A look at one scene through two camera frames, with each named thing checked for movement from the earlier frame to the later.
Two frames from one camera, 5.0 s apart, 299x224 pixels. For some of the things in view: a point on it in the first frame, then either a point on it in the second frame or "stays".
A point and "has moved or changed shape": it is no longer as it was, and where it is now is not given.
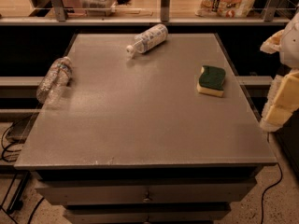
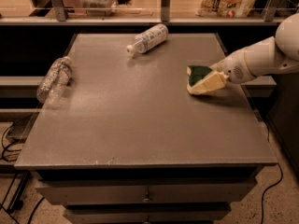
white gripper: (291, 49) -> (234, 68)
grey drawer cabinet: (150, 129) stays
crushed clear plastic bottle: (54, 81) stays
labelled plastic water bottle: (149, 39) stays
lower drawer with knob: (146, 213) stays
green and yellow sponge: (211, 80) has moved or changed shape
